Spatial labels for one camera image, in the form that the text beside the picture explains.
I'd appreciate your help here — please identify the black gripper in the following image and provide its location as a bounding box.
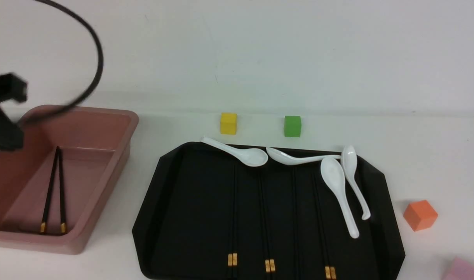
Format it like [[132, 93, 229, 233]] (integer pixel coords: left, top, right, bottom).
[[0, 73, 28, 151]]

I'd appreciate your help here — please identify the black chopstick gold band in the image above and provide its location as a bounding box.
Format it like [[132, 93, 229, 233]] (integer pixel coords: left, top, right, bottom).
[[312, 174, 332, 280], [226, 163, 236, 280], [315, 174, 337, 280], [261, 173, 276, 280], [56, 147, 68, 235], [39, 147, 60, 235], [257, 173, 272, 280], [231, 163, 238, 280]]

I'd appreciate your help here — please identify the pink plastic bin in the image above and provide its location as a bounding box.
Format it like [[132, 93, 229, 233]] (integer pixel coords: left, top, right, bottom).
[[0, 107, 139, 255]]

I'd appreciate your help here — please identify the black serving tray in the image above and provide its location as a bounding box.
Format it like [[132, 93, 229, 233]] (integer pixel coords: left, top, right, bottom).
[[132, 142, 405, 280]]

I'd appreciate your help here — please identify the yellow cube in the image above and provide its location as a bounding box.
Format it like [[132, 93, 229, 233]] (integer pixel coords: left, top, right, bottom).
[[220, 113, 237, 135]]

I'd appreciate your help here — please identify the white spoon far left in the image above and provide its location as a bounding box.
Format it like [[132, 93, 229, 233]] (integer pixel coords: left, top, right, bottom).
[[200, 137, 269, 167]]

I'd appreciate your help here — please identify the white spoon top middle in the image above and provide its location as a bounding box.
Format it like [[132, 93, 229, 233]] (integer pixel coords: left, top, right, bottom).
[[265, 147, 341, 166]]

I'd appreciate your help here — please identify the green cube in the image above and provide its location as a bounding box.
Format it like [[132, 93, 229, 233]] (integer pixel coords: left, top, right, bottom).
[[283, 115, 301, 138]]

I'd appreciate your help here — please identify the white spoon large centre-right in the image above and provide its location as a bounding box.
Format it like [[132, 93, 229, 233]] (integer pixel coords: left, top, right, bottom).
[[320, 156, 360, 239]]

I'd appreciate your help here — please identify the white spoon far right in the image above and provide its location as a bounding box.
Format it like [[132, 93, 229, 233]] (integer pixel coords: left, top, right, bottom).
[[340, 145, 371, 221]]

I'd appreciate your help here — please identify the orange cube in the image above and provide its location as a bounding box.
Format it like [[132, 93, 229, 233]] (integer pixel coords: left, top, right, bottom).
[[403, 199, 438, 232]]

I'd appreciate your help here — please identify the pink cube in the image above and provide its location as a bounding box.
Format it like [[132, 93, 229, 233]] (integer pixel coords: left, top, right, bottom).
[[442, 257, 474, 280]]

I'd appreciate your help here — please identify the black cable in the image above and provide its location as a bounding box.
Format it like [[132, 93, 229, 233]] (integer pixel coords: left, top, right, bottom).
[[19, 0, 105, 126]]

